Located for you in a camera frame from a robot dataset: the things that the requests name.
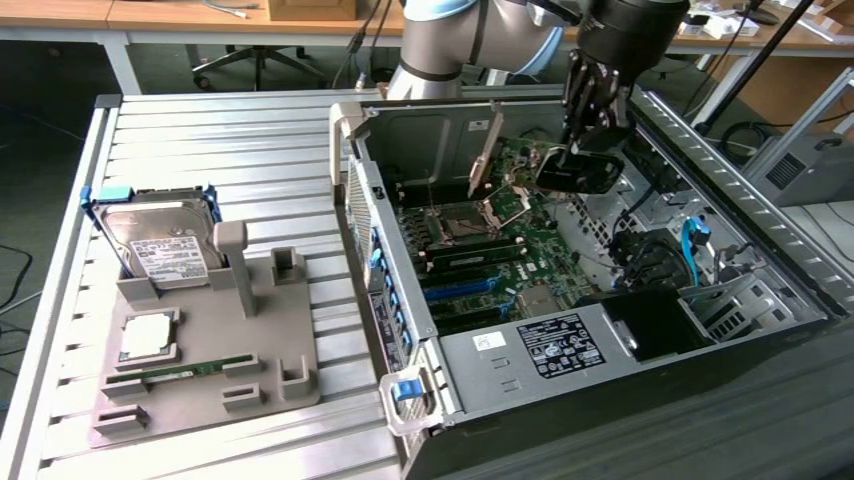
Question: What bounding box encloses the black RAM stick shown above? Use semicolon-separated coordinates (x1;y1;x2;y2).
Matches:
418;241;529;274

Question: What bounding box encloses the blue SATA wire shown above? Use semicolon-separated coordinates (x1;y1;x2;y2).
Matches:
680;213;714;290

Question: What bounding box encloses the aluminium profile frame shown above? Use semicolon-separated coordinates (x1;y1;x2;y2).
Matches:
738;67;854;176

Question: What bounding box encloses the NVIDIA graphics card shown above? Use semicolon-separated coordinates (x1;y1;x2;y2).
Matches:
466;98;628;197

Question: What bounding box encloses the white box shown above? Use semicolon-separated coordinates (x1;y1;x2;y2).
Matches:
688;12;762;40

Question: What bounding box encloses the black wire bundle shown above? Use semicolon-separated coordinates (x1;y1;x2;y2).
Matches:
610;227;693;291

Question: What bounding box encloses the hard disk with blue carrier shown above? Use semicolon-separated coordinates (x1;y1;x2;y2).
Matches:
78;183;230;291

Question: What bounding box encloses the black monitor stand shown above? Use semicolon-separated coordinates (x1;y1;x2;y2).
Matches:
726;0;781;26

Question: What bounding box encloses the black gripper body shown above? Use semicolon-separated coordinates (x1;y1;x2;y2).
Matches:
577;0;693;76

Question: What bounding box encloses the wooden desk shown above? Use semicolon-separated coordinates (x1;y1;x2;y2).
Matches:
106;0;409;51
0;0;143;96
560;0;854;132

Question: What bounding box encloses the black plastic shroud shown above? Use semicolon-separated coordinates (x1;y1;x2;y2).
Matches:
574;288;710;364

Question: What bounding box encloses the silver chipset heatsink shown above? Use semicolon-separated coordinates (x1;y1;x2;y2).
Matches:
518;285;562;317

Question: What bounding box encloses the grey disk bay cage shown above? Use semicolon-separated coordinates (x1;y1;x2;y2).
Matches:
557;107;680;251

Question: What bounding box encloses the silver CPU chip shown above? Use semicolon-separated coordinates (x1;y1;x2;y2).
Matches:
118;314;179;362

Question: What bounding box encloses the grey equipment box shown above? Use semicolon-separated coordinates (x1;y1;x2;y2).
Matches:
764;132;854;209

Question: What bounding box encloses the green motherboard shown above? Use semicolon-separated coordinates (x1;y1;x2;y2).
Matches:
393;177;602;336

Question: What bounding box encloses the black tripod pole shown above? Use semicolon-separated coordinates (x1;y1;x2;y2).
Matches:
693;0;820;135

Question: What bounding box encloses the black office chair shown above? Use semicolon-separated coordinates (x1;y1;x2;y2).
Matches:
190;43;330;92

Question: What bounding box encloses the perforated grey disk bay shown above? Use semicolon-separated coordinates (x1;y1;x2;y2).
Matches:
677;272;813;346

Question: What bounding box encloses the green RAM stick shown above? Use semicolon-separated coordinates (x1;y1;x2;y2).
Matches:
141;360;233;385

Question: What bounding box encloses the grey power supply unit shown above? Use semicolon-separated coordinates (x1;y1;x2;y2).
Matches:
437;304;642;419

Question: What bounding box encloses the open PC case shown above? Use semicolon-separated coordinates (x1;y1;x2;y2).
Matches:
329;82;854;480

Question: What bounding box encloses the metal socket cover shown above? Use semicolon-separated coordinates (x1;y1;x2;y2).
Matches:
478;184;540;227

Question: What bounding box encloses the blue expansion slot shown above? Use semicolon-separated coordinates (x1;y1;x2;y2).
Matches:
422;276;507;304

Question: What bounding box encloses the grey parts rack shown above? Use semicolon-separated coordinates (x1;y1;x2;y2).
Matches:
84;219;323;450

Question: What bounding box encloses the cardboard box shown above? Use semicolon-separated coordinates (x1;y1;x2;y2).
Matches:
266;0;367;22

